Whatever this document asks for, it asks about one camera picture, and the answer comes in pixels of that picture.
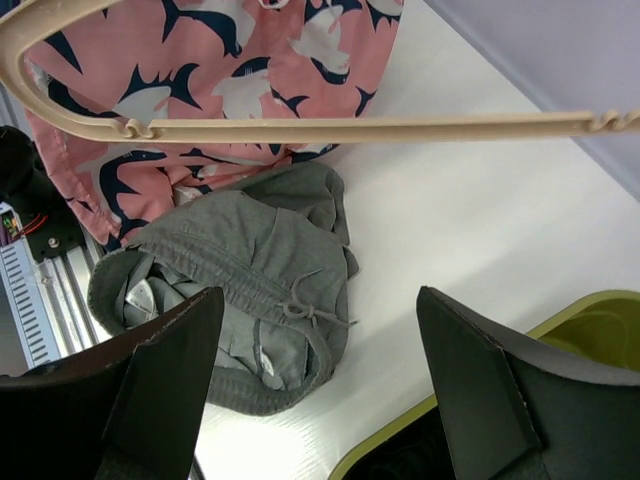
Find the olive green plastic basket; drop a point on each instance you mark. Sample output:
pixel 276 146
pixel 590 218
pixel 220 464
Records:
pixel 590 325

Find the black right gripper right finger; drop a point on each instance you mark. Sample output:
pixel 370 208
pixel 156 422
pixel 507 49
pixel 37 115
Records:
pixel 525 395

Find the slotted cable duct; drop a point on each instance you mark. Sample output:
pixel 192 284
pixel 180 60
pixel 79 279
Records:
pixel 26 305

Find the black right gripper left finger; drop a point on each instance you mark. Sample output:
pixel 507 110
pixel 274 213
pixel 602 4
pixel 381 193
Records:
pixel 127 408

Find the beige wooden hanger with grey shorts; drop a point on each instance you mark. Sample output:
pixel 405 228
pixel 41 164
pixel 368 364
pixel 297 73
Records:
pixel 33 21

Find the grey shorts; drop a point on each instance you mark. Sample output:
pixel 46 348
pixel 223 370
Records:
pixel 277 245

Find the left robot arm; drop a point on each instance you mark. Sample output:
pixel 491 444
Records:
pixel 24 186

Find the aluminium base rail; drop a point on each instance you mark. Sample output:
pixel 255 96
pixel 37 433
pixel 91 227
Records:
pixel 63 285

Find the pink patterned shorts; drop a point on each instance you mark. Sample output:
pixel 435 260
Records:
pixel 232 60

